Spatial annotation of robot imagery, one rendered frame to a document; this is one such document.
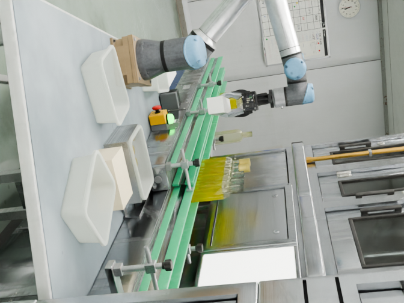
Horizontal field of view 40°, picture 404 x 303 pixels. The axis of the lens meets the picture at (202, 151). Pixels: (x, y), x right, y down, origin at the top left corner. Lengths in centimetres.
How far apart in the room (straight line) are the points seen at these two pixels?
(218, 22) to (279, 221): 78
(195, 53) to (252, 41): 596
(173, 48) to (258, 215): 70
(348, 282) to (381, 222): 98
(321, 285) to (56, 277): 63
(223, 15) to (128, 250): 95
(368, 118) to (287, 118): 117
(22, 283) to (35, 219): 83
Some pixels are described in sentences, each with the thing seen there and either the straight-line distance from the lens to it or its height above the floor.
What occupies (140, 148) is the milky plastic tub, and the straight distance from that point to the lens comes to 194.
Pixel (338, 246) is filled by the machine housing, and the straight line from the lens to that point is 198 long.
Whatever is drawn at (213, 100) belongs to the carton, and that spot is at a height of 108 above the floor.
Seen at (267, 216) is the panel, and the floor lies 122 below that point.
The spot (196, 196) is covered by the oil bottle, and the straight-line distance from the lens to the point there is 208.
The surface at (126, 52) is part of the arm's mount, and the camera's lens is 201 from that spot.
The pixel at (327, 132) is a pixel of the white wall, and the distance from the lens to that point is 835.
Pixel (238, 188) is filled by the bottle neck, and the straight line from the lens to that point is 206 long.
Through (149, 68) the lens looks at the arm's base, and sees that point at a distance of 201.
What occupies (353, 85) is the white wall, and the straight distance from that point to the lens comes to 817.
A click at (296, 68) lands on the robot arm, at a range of 195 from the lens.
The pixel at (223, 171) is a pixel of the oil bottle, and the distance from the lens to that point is 217.
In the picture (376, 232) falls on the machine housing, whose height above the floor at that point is 159.
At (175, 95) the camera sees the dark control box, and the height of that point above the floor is 83.
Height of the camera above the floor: 134
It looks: 9 degrees down
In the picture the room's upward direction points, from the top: 83 degrees clockwise
